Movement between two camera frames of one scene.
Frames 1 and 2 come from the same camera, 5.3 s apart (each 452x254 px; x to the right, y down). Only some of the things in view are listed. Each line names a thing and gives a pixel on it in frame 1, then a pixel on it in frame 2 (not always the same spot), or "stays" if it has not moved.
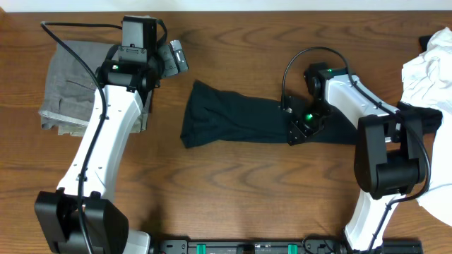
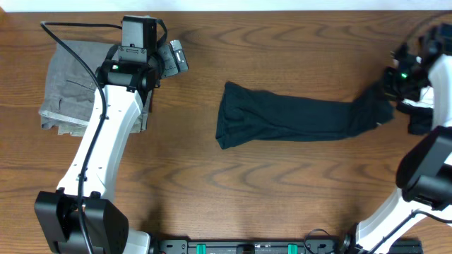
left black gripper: [170, 68] stays
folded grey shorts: [70, 86] stays
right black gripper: [300, 130] to [390, 91]
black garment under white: [431, 120] stays
